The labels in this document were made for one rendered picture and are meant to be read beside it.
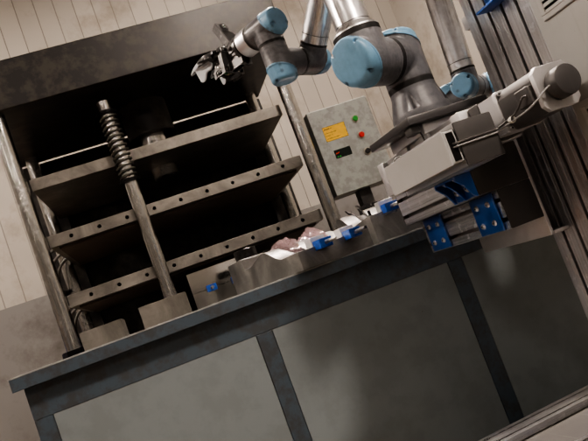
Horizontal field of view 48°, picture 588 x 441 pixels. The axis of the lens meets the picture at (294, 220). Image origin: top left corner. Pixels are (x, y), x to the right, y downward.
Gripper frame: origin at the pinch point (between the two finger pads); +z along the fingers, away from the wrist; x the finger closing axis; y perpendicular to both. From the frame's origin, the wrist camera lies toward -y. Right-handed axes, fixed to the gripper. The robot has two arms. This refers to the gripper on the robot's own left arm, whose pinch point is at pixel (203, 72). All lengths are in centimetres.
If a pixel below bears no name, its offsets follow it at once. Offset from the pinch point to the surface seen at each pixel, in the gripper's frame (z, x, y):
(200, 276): 80, 39, 47
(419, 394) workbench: -12, 41, 107
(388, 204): -20, 43, 50
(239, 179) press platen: 66, 59, 11
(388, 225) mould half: -16, 44, 56
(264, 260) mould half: 12, 16, 57
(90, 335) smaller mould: 49, -27, 66
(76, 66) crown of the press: 83, 5, -45
